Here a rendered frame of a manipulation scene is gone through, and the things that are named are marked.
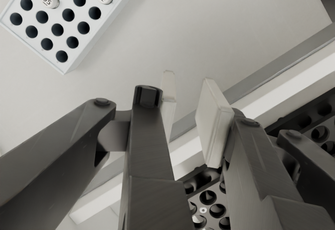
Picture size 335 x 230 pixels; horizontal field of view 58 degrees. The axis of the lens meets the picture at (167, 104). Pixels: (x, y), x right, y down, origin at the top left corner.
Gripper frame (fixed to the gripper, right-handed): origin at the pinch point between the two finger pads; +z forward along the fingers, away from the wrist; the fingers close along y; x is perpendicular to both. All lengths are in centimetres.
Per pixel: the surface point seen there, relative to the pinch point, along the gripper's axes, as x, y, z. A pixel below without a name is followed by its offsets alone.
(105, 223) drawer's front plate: -15.1, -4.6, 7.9
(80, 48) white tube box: 0.0, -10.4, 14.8
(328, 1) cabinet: 9.6, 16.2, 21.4
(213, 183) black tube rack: -6.7, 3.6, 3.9
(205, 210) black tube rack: -9.0, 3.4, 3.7
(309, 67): 3.3, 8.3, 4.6
